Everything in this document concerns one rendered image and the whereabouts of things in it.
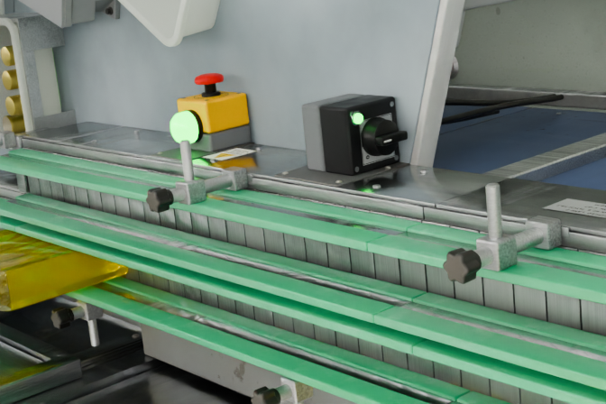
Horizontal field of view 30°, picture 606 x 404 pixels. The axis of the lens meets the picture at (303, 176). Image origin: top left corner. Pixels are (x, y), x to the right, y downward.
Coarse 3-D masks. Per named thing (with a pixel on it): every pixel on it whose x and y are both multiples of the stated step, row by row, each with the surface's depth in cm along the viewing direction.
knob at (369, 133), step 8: (368, 120) 129; (376, 120) 129; (384, 120) 128; (368, 128) 128; (376, 128) 127; (384, 128) 128; (392, 128) 129; (368, 136) 128; (376, 136) 127; (384, 136) 127; (392, 136) 127; (400, 136) 128; (368, 144) 128; (376, 144) 127; (384, 144) 127; (392, 144) 129; (368, 152) 129; (376, 152) 128; (384, 152) 128
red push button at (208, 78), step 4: (200, 76) 152; (204, 76) 152; (208, 76) 152; (212, 76) 152; (216, 76) 152; (220, 76) 152; (196, 80) 152; (200, 80) 152; (204, 80) 151; (208, 80) 151; (212, 80) 151; (216, 80) 152; (220, 80) 152; (200, 84) 152; (204, 84) 152; (208, 84) 153; (212, 84) 153; (208, 88) 153; (212, 88) 153; (208, 92) 153; (212, 92) 153
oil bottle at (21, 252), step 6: (24, 246) 164; (30, 246) 163; (36, 246) 163; (42, 246) 163; (48, 246) 163; (54, 246) 162; (6, 252) 161; (12, 252) 161; (18, 252) 161; (24, 252) 160; (30, 252) 160; (0, 258) 159; (6, 258) 159; (12, 258) 158
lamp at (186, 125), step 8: (184, 112) 151; (192, 112) 151; (176, 120) 150; (184, 120) 150; (192, 120) 150; (200, 120) 151; (176, 128) 150; (184, 128) 150; (192, 128) 150; (200, 128) 151; (176, 136) 151; (184, 136) 150; (192, 136) 150; (200, 136) 151
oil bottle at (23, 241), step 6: (12, 240) 168; (18, 240) 168; (24, 240) 168; (30, 240) 167; (36, 240) 167; (0, 246) 165; (6, 246) 165; (12, 246) 165; (18, 246) 165; (0, 252) 163
